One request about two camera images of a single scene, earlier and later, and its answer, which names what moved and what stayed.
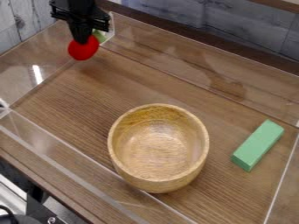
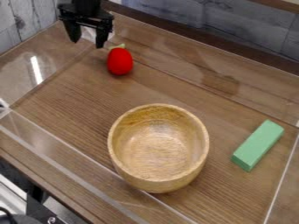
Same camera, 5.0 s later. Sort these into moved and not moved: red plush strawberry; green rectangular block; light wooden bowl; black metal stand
Moved: red plush strawberry
Not moved: black metal stand; light wooden bowl; green rectangular block
